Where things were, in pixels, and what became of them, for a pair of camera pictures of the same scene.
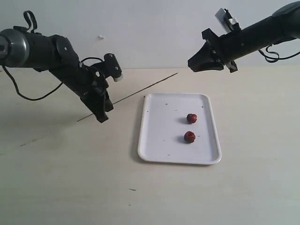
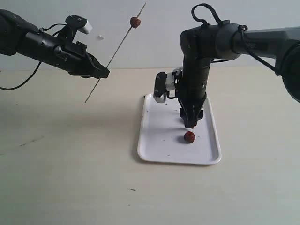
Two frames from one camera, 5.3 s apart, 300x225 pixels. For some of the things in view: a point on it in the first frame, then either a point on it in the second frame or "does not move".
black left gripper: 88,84 → 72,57
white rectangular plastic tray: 163,123 does not move
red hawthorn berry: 189,137 does not move
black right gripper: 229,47 → 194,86
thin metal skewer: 132,94 → 112,58
